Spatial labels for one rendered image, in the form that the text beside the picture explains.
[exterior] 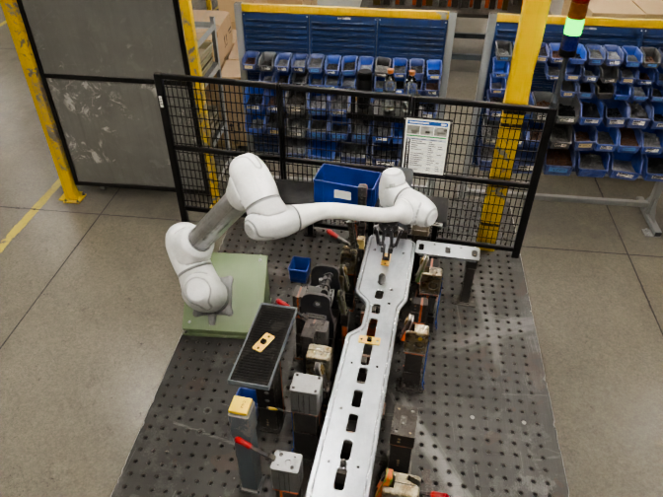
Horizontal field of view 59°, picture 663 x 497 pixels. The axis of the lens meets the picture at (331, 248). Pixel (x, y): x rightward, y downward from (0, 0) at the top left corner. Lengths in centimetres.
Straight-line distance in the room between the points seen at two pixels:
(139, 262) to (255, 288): 181
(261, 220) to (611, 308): 279
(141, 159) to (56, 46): 94
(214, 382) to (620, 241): 331
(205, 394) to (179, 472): 35
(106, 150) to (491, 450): 355
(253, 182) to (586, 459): 223
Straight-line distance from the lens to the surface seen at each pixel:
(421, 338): 227
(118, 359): 373
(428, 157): 290
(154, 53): 427
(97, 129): 474
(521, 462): 241
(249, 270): 268
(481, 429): 245
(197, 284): 244
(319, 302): 219
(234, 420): 191
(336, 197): 287
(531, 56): 274
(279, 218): 201
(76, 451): 340
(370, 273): 254
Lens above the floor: 267
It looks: 39 degrees down
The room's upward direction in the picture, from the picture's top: straight up
